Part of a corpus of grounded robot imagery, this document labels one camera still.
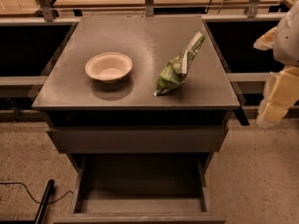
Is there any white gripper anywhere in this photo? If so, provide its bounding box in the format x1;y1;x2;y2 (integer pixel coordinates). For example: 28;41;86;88
253;0;299;129

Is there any green jalapeno chip bag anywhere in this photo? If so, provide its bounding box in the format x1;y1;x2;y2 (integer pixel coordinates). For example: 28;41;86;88
153;32;205;96

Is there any grey drawer cabinet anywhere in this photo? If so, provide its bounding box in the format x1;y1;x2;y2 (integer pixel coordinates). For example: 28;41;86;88
32;15;240;224

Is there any closed top drawer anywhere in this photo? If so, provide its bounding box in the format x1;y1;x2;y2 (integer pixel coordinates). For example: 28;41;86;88
48;126;228;154

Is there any open middle drawer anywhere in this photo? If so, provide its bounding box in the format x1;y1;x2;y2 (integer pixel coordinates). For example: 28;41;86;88
54;154;225;224

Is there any white paper bowl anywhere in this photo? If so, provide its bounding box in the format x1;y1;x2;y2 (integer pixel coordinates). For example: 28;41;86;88
85;52;133;83

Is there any black floor bar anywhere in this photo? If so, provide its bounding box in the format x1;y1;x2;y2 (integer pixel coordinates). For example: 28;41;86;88
35;179;55;224

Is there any black floor cable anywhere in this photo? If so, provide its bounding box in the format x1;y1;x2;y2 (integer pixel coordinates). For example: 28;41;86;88
0;181;75;205

